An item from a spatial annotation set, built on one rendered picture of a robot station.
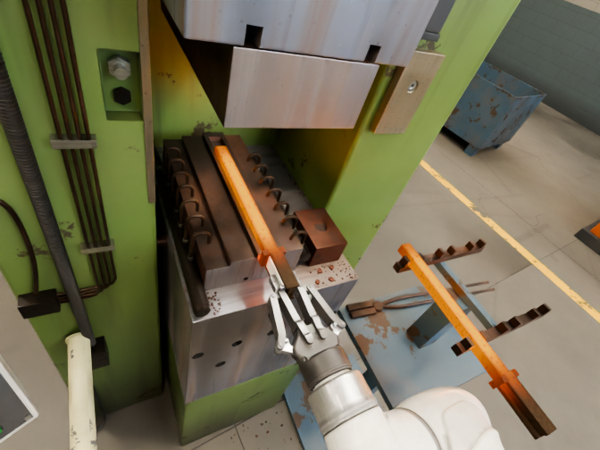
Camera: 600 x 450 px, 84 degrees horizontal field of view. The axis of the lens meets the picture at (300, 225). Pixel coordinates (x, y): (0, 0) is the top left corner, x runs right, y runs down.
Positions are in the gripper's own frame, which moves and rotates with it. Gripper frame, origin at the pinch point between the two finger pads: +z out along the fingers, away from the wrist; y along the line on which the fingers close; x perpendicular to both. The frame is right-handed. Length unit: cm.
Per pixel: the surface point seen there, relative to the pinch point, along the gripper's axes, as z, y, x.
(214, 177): 29.9, -4.1, -0.8
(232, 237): 11.2, -5.7, -0.7
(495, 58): 446, 718, -75
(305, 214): 15.4, 13.6, -1.8
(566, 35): 354, 726, 6
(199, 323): -0.9, -14.6, -9.1
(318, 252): 5.1, 12.1, -3.0
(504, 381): -31.5, 31.7, -1.1
